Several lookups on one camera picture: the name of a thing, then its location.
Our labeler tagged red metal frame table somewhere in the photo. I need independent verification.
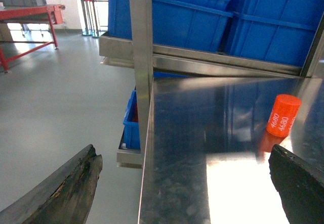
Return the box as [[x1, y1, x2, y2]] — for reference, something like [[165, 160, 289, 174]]
[[1, 5, 65, 73]]

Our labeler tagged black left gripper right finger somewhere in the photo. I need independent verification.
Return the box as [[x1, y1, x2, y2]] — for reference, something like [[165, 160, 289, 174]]
[[268, 144, 323, 223]]

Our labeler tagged blue plastic crate left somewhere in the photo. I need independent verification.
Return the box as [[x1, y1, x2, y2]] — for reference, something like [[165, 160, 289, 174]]
[[106, 0, 235, 53]]

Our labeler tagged small blue bin below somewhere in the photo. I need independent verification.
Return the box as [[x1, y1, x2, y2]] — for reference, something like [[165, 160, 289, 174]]
[[123, 90, 140, 150]]

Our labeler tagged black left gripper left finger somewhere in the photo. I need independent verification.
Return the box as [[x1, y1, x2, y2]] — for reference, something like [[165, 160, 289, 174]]
[[1, 144, 103, 223]]

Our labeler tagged blue plastic crate right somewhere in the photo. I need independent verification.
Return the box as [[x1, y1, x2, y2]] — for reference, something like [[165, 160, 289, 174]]
[[225, 0, 323, 67]]

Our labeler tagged blue plastic crate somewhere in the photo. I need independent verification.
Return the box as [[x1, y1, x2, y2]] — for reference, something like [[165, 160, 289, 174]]
[[225, 0, 323, 67], [106, 0, 235, 53]]

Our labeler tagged stainless steel rack frame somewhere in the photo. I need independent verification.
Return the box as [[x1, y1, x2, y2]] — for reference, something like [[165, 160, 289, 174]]
[[99, 0, 323, 168]]

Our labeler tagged orange cylindrical capacitor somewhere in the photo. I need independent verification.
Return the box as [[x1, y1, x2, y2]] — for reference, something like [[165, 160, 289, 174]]
[[266, 94, 302, 138]]

